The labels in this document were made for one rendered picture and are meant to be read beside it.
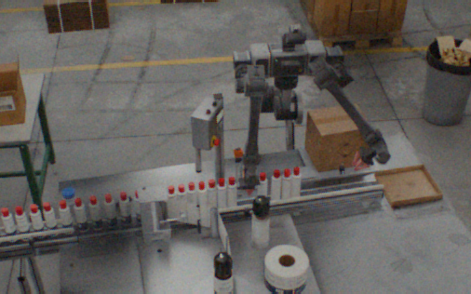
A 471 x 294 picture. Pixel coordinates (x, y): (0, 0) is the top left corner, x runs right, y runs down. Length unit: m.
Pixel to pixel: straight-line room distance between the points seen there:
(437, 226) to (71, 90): 3.69
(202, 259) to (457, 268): 1.26
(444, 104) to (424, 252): 2.38
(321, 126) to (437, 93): 2.08
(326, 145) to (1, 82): 2.20
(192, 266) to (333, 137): 1.08
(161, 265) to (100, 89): 3.12
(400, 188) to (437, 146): 1.80
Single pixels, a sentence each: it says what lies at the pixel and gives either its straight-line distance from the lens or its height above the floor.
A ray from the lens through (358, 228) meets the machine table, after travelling 3.61.
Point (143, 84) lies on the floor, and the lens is 6.21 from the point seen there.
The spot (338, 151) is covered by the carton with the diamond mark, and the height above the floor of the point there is 0.99.
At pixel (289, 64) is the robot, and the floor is 1.49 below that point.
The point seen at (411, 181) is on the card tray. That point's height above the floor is 0.83.
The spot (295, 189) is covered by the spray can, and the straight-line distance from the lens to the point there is 3.59.
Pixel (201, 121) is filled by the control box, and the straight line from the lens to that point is 3.22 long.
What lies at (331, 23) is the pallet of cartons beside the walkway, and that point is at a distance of 6.61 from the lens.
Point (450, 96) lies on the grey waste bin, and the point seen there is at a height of 0.31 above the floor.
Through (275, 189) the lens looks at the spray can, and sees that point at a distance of 3.56.
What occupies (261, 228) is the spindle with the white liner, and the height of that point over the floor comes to 1.02.
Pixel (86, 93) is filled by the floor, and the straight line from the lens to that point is 6.18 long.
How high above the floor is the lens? 3.36
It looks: 39 degrees down
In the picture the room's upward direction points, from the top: 1 degrees counter-clockwise
